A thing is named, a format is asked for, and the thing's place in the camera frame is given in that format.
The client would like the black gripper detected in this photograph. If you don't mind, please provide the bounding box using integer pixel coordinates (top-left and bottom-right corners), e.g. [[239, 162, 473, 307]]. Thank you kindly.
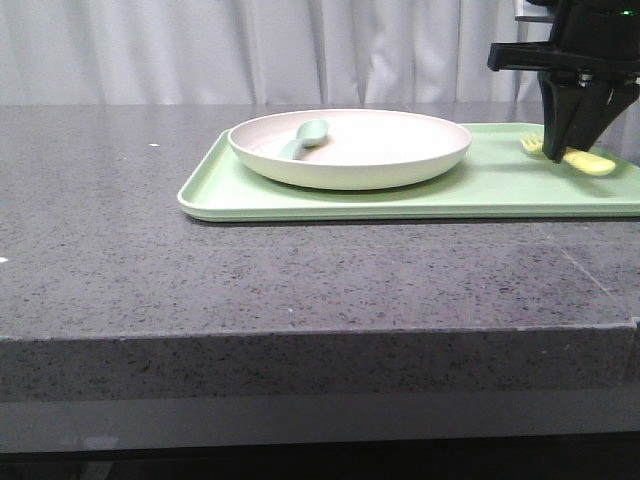
[[487, 1, 639, 163]]

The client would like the yellow plastic fork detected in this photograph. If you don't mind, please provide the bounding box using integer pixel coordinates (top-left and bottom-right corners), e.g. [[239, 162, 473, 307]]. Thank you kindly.
[[520, 134, 616, 176]]

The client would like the white round plate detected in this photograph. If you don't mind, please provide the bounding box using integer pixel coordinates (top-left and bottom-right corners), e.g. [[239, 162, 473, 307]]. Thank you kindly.
[[228, 109, 472, 190]]

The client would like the light green serving tray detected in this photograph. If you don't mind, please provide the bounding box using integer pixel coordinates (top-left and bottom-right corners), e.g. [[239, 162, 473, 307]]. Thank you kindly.
[[177, 123, 639, 222]]

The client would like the pale green plastic spoon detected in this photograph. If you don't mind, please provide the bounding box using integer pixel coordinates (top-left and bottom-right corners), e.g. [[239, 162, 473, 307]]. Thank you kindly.
[[278, 119, 329, 160]]

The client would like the grey curtain backdrop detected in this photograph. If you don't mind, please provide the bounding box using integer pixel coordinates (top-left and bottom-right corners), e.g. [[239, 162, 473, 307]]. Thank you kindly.
[[1, 1, 549, 105]]

